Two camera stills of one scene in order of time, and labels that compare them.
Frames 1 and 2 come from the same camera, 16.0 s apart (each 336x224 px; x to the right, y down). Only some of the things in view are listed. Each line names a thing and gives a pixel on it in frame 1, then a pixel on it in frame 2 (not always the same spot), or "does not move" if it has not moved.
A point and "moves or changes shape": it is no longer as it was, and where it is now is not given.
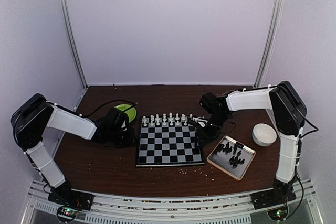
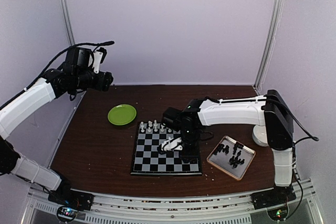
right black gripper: x=203 y=136 to x=191 y=155
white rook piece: x=145 y=120 to x=142 y=125
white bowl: x=264 y=135 does not move
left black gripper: x=131 y=139 to x=103 y=83
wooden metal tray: x=232 y=157 does not move
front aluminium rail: x=118 y=208 does not move
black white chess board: x=168 y=141 moves or changes shape
